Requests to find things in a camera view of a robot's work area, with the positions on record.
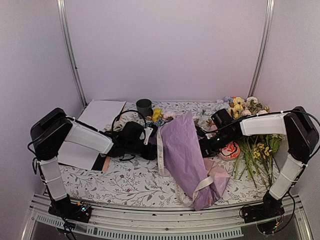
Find front aluminium rail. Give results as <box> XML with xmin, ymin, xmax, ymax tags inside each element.
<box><xmin>21</xmin><ymin>194</ymin><xmax>313</xmax><ymax>240</ymax></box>

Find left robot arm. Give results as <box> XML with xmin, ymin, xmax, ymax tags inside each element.
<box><xmin>30</xmin><ymin>106</ymin><xmax>164</xmax><ymax>217</ymax></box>

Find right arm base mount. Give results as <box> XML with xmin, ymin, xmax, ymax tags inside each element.
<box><xmin>239</xmin><ymin>200</ymin><xmax>285</xmax><ymax>223</ymax></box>

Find white printed ribbon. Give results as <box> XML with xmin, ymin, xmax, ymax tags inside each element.
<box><xmin>157</xmin><ymin>128</ymin><xmax>214</xmax><ymax>211</ymax></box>

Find dark grey mug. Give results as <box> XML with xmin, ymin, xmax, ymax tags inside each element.
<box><xmin>136</xmin><ymin>98</ymin><xmax>154</xmax><ymax>117</ymax></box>

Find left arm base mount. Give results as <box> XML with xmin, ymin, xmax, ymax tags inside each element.
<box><xmin>48</xmin><ymin>198</ymin><xmax>92</xmax><ymax>223</ymax></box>

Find pile of fake flowers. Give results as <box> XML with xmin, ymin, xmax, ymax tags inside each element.
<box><xmin>227</xmin><ymin>96</ymin><xmax>284</xmax><ymax>189</ymax></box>

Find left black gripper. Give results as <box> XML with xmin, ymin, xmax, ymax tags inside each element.
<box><xmin>126</xmin><ymin>141</ymin><xmax>162</xmax><ymax>160</ymax></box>

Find yellow flower stem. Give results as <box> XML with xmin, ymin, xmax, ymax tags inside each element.
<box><xmin>151</xmin><ymin>108</ymin><xmax>163</xmax><ymax>123</ymax></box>

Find right aluminium frame post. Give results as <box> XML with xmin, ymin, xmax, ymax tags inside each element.
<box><xmin>247</xmin><ymin>0</ymin><xmax>276</xmax><ymax>97</ymax></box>

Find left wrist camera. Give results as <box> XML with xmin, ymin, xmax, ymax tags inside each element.
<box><xmin>143</xmin><ymin>127</ymin><xmax>153</xmax><ymax>145</ymax></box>

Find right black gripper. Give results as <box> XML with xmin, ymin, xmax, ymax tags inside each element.
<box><xmin>189</xmin><ymin>130</ymin><xmax>235</xmax><ymax>159</ymax></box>

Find aluminium frame post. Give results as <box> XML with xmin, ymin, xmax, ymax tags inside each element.
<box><xmin>247</xmin><ymin>0</ymin><xmax>276</xmax><ymax>97</ymax></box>
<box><xmin>56</xmin><ymin>0</ymin><xmax>88</xmax><ymax>108</ymax></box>

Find red patterned bowl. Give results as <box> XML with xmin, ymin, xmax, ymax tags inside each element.
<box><xmin>218</xmin><ymin>141</ymin><xmax>241</xmax><ymax>161</ymax></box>

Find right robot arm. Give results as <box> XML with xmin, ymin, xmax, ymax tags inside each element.
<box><xmin>196</xmin><ymin>106</ymin><xmax>320</xmax><ymax>218</ymax></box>

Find blue hydrangea stem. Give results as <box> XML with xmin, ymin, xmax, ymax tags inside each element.
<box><xmin>147</xmin><ymin>119</ymin><xmax>166</xmax><ymax>127</ymax></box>

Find left aluminium frame post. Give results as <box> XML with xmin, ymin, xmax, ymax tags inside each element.
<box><xmin>56</xmin><ymin>0</ymin><xmax>88</xmax><ymax>108</ymax></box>

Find pink wrapping paper sheet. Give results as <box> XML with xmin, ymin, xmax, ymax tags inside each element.
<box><xmin>156</xmin><ymin>112</ymin><xmax>230</xmax><ymax>211</ymax></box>

